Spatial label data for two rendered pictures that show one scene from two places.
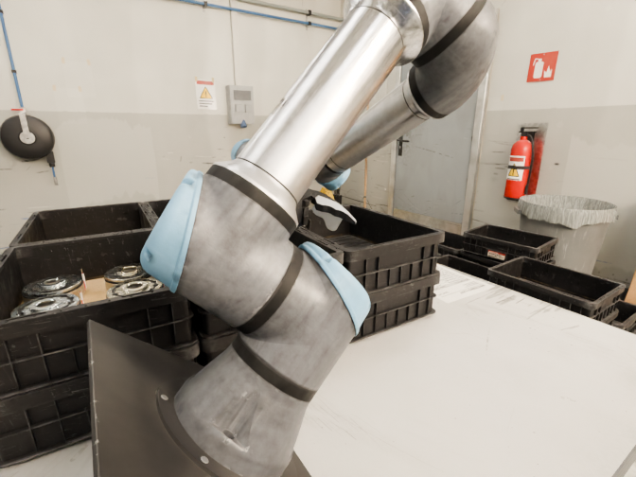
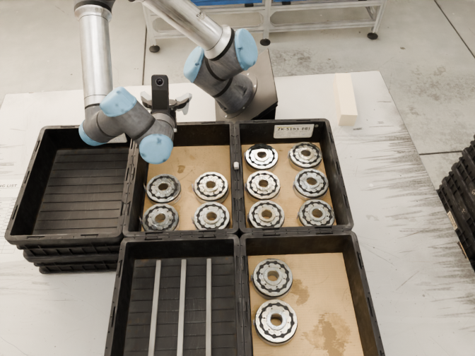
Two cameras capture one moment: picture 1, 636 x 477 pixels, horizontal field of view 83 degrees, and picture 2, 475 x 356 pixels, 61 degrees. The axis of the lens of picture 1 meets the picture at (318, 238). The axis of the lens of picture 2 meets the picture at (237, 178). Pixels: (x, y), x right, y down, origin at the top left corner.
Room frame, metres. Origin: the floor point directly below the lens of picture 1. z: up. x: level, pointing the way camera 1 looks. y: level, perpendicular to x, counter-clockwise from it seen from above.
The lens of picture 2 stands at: (1.30, 0.63, 1.84)
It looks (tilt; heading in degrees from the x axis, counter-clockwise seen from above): 54 degrees down; 209
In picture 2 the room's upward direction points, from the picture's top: straight up
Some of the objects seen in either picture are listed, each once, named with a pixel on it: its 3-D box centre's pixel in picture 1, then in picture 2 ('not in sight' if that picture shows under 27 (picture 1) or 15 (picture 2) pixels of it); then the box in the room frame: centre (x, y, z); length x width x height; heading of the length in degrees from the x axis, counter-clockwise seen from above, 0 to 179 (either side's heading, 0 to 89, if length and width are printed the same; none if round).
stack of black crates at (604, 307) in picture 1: (542, 325); not in sight; (1.35, -0.96, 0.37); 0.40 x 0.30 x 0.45; 34
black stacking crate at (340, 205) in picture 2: (94, 293); (286, 181); (0.62, 0.43, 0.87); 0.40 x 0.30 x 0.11; 31
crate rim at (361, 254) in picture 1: (349, 226); (78, 178); (0.93, -0.09, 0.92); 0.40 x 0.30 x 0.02; 31
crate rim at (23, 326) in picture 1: (89, 269); (288, 171); (0.62, 0.43, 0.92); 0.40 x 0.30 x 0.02; 31
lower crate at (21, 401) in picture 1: (103, 342); not in sight; (0.62, 0.43, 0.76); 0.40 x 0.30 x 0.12; 31
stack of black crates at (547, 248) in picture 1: (503, 273); not in sight; (1.91, -1.07, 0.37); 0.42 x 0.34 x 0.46; 34
